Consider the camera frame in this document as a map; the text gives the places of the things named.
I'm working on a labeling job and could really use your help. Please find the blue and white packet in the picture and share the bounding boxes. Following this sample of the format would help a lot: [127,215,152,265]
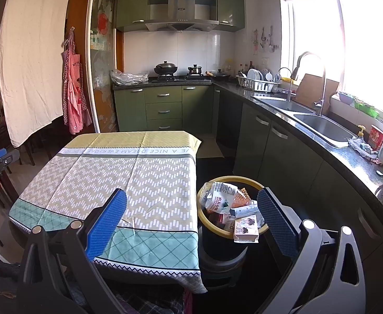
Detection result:
[230,203,264,227]

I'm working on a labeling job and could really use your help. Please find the yellow rimmed trash bin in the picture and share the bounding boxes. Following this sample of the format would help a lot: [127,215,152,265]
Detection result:
[196,176,271,273]

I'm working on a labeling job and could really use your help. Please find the dark wooden chair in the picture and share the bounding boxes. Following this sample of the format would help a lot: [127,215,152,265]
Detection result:
[0,105,36,211]

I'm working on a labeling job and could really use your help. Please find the clear plastic bag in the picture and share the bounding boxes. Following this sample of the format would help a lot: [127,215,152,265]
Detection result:
[110,69,149,86]

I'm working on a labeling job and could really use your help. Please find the printed glass sliding door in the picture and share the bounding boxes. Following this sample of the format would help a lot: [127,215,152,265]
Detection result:
[86,0,120,134]

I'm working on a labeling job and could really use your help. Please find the black stone countertop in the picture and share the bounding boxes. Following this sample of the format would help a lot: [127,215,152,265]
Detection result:
[112,77,383,233]

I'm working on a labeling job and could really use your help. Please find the yellow green patterned tablecloth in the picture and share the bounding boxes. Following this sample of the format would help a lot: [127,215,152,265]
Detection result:
[9,131,208,295]

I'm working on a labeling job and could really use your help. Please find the tall steel faucet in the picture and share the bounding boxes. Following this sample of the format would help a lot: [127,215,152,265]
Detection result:
[290,51,327,116]

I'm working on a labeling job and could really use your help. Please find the white hanging sheet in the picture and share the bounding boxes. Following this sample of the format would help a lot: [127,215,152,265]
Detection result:
[0,0,73,148]

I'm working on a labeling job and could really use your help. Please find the grey dish rag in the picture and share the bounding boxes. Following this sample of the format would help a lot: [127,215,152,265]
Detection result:
[347,136,380,163]

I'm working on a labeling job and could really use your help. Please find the green sink base cabinet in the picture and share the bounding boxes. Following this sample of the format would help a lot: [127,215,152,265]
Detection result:
[211,85,383,301]

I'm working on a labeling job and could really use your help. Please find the plaid cloth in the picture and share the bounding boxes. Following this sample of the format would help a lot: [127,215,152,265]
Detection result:
[66,286,186,314]

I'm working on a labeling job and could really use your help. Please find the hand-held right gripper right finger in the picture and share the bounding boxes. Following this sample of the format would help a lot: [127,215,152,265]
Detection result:
[256,187,367,314]

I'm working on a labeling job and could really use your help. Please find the kitchen window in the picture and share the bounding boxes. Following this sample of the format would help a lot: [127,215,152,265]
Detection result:
[278,0,383,116]

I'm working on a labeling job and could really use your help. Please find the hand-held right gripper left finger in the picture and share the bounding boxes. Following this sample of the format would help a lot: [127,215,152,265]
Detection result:
[16,188,128,314]

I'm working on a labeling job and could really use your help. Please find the hanging kitchen utensils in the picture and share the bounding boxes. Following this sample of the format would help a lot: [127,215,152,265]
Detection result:
[252,25,280,55]

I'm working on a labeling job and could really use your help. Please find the small printed carton box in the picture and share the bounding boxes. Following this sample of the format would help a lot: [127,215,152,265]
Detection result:
[233,215,260,243]

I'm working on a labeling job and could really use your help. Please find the small steel faucet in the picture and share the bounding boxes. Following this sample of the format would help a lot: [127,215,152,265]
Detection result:
[278,67,293,103]

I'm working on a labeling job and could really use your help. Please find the clear plastic wrap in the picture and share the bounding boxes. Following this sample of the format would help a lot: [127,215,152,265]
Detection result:
[199,181,219,209]

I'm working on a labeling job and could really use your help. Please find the red checked apron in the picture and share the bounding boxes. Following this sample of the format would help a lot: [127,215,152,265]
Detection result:
[62,28,93,134]

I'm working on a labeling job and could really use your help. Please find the dark cloth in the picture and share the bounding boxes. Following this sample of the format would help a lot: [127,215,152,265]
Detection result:
[0,258,26,314]

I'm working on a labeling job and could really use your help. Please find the white dish rack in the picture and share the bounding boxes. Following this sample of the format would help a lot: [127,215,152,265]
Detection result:
[236,68,280,93]

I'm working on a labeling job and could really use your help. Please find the steel range hood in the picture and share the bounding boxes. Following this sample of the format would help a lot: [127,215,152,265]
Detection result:
[145,0,219,33]

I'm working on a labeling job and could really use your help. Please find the wooden cutting board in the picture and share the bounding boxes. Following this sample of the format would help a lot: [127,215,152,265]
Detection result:
[294,73,340,106]

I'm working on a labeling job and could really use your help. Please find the steel double sink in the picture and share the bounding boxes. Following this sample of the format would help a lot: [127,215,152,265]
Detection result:
[252,95,359,148]

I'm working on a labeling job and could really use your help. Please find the green wall cabinet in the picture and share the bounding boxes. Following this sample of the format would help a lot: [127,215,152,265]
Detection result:
[115,0,246,34]

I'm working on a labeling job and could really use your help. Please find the green drawer base cabinet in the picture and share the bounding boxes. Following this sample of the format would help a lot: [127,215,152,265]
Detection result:
[113,84,213,133]

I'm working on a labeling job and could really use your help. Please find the orange blister pack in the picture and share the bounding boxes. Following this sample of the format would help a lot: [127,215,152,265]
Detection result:
[232,188,251,209]

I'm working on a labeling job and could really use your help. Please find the gas stove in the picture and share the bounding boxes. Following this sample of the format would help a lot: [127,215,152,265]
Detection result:
[149,74,212,83]

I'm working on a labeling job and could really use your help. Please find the red printed cup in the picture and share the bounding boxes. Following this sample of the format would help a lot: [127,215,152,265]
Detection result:
[369,125,383,151]

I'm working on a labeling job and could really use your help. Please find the black frying pan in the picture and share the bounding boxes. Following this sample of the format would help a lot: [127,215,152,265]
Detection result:
[205,69,232,81]

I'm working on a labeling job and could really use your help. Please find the black wok with lid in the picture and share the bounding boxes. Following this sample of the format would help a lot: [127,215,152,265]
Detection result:
[154,60,179,76]

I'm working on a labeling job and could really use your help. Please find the green plastic basket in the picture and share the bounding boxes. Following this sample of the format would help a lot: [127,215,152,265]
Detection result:
[353,100,380,119]

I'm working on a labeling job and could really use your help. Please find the white green printed pouch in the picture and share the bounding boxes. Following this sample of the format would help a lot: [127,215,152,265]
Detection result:
[210,182,240,215]

